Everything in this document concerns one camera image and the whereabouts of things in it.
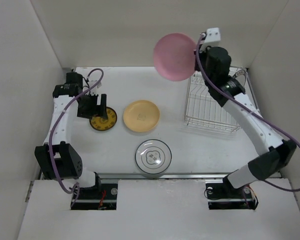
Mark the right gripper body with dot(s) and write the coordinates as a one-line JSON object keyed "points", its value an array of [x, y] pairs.
{"points": [[203, 56]]}

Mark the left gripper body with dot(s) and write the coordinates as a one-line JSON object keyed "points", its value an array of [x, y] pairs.
{"points": [[88, 107]]}

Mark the small brown plate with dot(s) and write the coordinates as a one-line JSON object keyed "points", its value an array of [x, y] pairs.
{"points": [[102, 124]]}

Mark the pink rimmed plate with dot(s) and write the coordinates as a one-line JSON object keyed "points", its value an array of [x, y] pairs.
{"points": [[174, 57]]}

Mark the green rimmed white plate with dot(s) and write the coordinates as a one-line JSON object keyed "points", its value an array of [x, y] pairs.
{"points": [[241, 76]]}

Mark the wire dish rack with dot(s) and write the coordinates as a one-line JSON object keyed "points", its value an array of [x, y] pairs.
{"points": [[202, 111]]}

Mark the yellow wooden plate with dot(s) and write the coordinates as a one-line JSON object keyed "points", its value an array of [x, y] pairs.
{"points": [[141, 116]]}

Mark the white patterned plate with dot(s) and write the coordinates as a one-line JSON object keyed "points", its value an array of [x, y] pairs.
{"points": [[153, 157]]}

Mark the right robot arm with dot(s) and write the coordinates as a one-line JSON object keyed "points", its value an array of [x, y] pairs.
{"points": [[274, 152]]}

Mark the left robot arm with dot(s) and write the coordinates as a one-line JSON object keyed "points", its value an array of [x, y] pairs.
{"points": [[86, 178]]}

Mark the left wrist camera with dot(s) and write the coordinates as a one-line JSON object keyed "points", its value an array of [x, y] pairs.
{"points": [[94, 86]]}

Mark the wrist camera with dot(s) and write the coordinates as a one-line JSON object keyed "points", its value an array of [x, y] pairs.
{"points": [[94, 86], [210, 38]]}

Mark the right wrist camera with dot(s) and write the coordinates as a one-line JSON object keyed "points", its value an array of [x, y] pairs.
{"points": [[210, 38]]}

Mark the front aluminium rail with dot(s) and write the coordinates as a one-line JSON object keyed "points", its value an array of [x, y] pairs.
{"points": [[162, 176]]}

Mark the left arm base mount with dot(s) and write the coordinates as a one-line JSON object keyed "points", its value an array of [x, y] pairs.
{"points": [[95, 198]]}

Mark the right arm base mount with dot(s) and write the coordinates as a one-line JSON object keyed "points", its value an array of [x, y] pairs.
{"points": [[220, 198]]}

